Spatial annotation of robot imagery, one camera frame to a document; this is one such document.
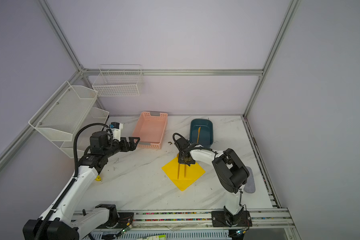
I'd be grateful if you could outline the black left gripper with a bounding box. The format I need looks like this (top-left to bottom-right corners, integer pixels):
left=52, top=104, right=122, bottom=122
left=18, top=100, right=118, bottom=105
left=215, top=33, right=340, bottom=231
left=103, top=136, right=140, bottom=158

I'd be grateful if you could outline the yellow plastic spoon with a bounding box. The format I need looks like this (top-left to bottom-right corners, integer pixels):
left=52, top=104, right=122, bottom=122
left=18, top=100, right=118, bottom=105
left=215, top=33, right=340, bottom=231
left=177, top=154, right=181, bottom=180

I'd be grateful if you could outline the yellow paper napkin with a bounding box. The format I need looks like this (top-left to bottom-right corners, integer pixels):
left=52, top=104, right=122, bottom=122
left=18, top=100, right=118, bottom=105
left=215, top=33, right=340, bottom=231
left=162, top=156, right=206, bottom=191

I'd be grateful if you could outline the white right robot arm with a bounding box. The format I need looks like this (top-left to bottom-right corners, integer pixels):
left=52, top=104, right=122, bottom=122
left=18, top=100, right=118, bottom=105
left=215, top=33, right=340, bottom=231
left=172, top=133, right=252, bottom=228

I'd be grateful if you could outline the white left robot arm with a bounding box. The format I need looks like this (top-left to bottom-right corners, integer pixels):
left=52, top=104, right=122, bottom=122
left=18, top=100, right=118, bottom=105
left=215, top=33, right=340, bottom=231
left=23, top=122, right=140, bottom=240

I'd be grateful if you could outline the pink perforated plastic basket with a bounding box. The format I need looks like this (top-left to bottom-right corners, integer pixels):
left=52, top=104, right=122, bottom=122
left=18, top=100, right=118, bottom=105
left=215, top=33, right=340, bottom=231
left=133, top=112, right=168, bottom=150

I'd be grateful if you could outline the teal oval plastic tub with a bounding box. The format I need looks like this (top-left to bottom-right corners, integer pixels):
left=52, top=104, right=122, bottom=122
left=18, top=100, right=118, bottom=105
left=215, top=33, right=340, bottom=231
left=190, top=119, right=214, bottom=148

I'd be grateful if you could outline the white mesh shelf lower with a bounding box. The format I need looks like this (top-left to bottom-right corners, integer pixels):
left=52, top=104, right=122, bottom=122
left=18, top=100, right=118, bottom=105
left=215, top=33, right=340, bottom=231
left=59, top=107, right=109, bottom=159

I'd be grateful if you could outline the white mesh shelf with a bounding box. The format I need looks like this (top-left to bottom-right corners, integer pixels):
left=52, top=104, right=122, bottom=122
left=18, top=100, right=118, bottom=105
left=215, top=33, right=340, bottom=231
left=29, top=82, right=98, bottom=142
left=59, top=107, right=109, bottom=159

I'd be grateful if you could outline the grey oval case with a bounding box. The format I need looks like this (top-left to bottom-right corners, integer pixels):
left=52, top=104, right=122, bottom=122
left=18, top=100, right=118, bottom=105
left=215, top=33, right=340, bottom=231
left=244, top=167, right=256, bottom=194

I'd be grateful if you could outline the white mesh shelf upper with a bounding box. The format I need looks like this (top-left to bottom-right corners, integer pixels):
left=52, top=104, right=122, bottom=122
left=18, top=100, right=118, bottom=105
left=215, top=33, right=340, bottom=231
left=29, top=82, right=98, bottom=142

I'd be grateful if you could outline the white wire wall basket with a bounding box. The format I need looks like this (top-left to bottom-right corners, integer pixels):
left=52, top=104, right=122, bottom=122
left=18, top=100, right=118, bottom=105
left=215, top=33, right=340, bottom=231
left=92, top=65, right=144, bottom=97

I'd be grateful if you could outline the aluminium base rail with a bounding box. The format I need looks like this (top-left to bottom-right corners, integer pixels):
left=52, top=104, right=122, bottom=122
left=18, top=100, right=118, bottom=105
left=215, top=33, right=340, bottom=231
left=71, top=207, right=296, bottom=232

